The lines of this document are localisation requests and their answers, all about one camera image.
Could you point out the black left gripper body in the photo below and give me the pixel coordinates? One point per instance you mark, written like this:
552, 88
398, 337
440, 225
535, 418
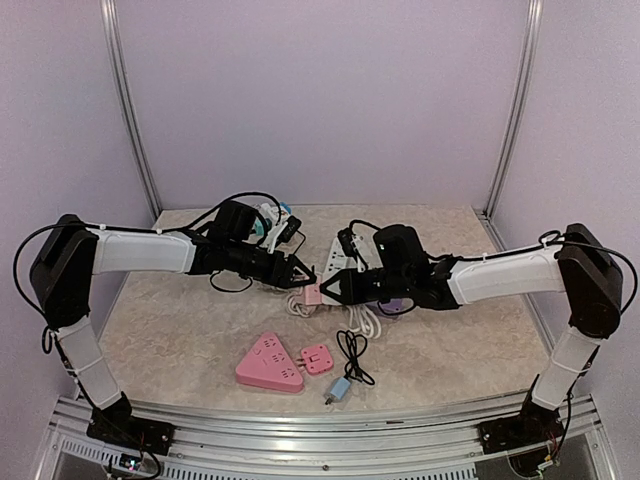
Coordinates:
237, 261

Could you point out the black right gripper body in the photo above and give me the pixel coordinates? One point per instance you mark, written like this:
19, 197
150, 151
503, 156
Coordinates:
395, 285

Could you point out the pink cube socket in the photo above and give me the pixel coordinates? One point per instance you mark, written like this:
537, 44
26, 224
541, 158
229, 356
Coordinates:
312, 295

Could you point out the pink square plug adapter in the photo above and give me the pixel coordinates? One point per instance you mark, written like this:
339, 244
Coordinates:
315, 359

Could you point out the pink triangular power strip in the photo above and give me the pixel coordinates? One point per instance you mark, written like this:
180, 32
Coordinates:
267, 365

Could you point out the white plug adapter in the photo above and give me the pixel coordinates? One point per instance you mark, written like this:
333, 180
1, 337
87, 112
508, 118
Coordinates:
331, 295

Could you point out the light blue plug adapter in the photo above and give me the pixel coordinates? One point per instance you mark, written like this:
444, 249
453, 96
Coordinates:
337, 391

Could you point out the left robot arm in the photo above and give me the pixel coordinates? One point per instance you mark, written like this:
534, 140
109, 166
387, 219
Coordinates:
61, 278

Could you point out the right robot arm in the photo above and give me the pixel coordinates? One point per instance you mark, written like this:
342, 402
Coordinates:
572, 262

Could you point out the white cube socket adapter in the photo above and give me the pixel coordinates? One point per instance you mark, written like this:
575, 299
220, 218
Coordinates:
271, 213

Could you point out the blue plug on cube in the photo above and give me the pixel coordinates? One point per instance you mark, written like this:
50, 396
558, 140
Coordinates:
285, 209

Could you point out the purple power strip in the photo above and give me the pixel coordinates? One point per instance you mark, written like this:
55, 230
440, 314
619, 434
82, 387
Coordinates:
392, 308

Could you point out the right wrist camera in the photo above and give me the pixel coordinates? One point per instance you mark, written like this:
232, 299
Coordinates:
346, 238

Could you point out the aluminium frame post right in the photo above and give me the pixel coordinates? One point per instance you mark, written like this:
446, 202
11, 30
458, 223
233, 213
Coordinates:
517, 108

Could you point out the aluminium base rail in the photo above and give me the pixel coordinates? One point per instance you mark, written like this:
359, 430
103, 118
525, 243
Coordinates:
410, 444

